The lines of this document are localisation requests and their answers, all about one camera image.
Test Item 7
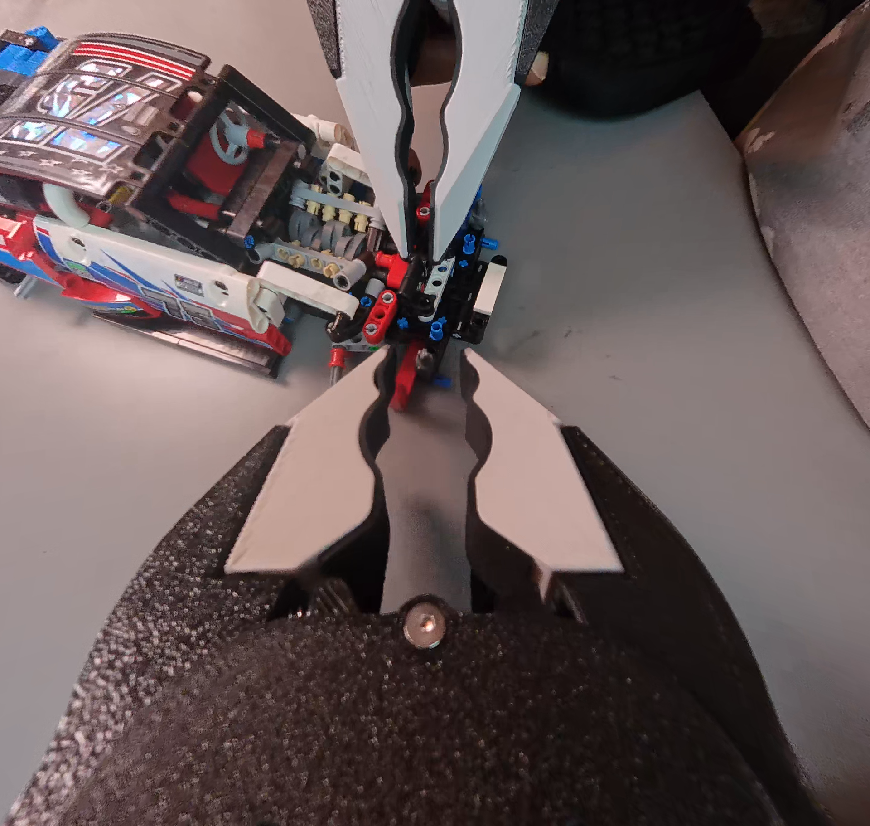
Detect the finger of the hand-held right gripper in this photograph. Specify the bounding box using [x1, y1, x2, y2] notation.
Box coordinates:
[331, 0, 418, 260]
[412, 0, 539, 261]

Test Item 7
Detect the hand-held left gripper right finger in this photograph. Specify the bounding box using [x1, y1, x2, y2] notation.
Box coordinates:
[461, 349, 625, 600]

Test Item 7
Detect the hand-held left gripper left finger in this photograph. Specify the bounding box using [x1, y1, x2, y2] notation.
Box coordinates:
[224, 345, 396, 574]

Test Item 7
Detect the toy brick race car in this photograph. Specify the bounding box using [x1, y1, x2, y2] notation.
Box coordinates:
[0, 25, 511, 411]

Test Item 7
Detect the grey desk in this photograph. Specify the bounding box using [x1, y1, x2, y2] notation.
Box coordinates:
[0, 0, 870, 826]

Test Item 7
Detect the person's right hand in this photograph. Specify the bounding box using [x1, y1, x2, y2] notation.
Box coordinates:
[411, 27, 551, 87]

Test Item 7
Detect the black mesh chair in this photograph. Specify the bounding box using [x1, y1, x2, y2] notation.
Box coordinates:
[547, 0, 759, 120]

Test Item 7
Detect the person's pale patterned sweatshirt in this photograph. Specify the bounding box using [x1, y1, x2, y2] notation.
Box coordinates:
[734, 0, 870, 432]

